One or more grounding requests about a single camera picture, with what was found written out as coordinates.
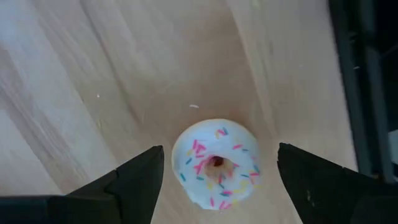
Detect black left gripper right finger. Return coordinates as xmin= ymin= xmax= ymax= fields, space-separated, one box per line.
xmin=277 ymin=142 xmax=398 ymax=224

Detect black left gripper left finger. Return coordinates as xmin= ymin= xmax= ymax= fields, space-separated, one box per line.
xmin=46 ymin=144 xmax=165 ymax=224

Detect white donut colourful sprinkles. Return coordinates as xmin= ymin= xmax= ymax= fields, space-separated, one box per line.
xmin=171 ymin=118 xmax=262 ymax=211

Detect black metal table frame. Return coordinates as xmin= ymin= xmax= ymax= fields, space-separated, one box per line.
xmin=327 ymin=0 xmax=398 ymax=185

